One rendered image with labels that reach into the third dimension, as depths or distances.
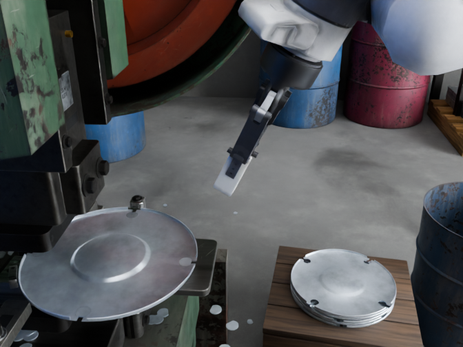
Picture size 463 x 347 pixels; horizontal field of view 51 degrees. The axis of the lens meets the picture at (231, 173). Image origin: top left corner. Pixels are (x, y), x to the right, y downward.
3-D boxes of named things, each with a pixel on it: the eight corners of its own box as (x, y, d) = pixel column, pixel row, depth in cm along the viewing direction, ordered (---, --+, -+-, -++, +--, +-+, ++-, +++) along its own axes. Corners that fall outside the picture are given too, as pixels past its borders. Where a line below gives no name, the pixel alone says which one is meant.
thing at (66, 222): (97, 199, 89) (93, 172, 86) (52, 267, 71) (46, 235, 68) (12, 195, 90) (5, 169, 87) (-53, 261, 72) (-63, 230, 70)
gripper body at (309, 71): (320, 71, 56) (283, 135, 61) (328, 56, 64) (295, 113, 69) (264, 40, 57) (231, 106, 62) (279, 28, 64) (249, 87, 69)
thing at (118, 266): (179, 330, 68) (178, 325, 67) (-18, 314, 70) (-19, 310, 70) (208, 214, 93) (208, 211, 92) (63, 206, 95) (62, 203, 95)
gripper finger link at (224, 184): (251, 158, 69) (249, 161, 68) (231, 195, 73) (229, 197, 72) (233, 148, 69) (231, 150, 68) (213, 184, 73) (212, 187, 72)
